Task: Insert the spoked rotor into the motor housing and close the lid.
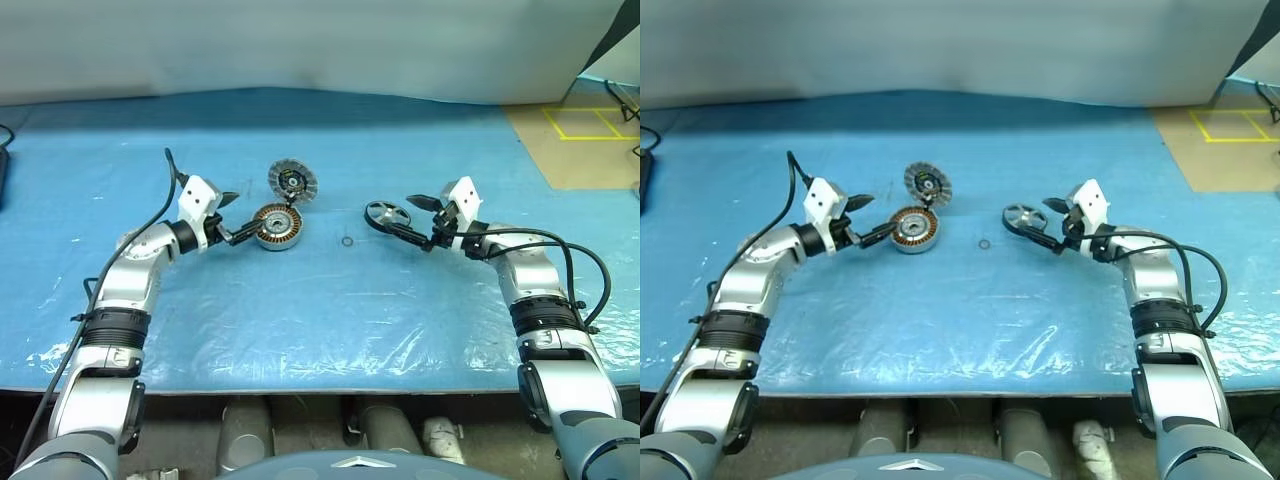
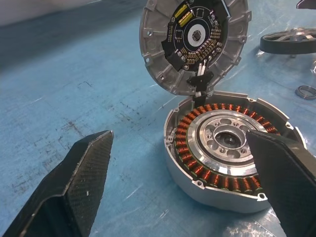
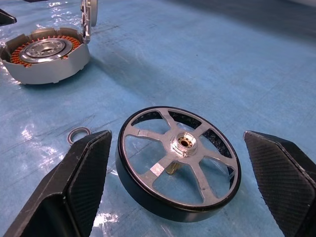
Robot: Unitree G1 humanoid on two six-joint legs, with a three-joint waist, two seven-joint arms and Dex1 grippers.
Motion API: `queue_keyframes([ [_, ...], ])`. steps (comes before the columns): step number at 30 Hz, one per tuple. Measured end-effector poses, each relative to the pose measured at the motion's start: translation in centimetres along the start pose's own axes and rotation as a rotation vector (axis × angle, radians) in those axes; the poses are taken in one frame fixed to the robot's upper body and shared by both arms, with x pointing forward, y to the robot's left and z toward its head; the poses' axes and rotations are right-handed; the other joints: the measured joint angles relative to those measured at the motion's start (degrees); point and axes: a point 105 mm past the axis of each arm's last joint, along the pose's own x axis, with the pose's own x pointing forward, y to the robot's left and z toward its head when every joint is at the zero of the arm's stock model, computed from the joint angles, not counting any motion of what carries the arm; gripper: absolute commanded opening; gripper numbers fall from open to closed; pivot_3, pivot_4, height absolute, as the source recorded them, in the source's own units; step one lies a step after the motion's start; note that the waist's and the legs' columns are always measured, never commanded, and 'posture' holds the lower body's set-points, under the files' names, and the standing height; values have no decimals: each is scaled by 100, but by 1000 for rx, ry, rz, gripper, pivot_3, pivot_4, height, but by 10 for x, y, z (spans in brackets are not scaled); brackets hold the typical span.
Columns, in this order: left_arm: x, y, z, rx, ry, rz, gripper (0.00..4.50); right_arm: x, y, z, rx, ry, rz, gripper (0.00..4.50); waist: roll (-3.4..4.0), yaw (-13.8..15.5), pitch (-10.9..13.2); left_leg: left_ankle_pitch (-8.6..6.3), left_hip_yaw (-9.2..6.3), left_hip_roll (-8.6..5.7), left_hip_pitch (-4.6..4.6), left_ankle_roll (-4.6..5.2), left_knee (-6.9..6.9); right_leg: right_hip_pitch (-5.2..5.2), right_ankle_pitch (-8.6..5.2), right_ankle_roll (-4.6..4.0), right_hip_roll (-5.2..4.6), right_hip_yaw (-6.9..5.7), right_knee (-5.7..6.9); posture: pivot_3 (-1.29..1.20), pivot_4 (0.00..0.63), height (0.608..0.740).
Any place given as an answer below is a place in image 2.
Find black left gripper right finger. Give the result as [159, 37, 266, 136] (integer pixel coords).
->
[246, 129, 316, 237]

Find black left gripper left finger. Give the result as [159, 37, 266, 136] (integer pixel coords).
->
[0, 130, 114, 237]

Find silver motor base copper windings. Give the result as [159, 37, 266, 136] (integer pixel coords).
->
[163, 90, 308, 213]

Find silver motor cover circuit board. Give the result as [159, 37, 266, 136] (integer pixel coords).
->
[139, 0, 249, 96]

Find black rotor wheel silver spokes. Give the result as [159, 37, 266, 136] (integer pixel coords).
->
[259, 28, 316, 55]

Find dark metal part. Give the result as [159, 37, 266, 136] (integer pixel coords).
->
[296, 0, 316, 10]

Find dark metal bearing ring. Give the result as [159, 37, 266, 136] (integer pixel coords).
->
[295, 85, 316, 101]

